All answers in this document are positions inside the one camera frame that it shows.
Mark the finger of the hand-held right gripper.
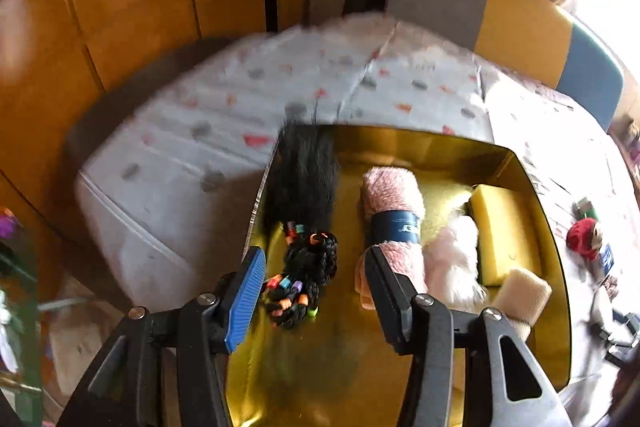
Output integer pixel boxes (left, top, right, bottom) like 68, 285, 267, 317
597, 312, 640, 365

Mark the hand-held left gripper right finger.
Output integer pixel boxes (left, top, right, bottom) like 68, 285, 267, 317
364, 246, 571, 427

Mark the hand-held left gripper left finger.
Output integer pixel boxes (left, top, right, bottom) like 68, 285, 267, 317
57, 247, 267, 427

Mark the white fluffy bundle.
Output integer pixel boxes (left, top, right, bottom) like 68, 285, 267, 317
424, 214, 489, 309

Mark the pink towel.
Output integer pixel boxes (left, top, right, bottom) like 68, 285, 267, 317
354, 166, 429, 313

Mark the red box with gold interior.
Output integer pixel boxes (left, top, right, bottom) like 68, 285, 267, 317
227, 124, 574, 427

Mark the small red-hatted doll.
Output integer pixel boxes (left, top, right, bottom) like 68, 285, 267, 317
566, 217, 602, 263

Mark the beige sponge block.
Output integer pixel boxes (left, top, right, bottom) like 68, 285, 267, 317
491, 269, 554, 341

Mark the black beaded hair wig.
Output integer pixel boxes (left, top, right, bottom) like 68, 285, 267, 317
262, 119, 342, 331

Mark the green and yellow sponge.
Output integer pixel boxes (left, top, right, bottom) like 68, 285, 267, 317
469, 184, 544, 288

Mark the printed bedsheet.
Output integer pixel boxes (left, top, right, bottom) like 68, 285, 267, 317
74, 11, 640, 408

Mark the purple artificial flower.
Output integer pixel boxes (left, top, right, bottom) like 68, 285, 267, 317
0, 211, 22, 239

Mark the grey yellow blue headboard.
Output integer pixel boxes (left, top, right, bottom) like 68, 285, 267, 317
387, 0, 626, 134

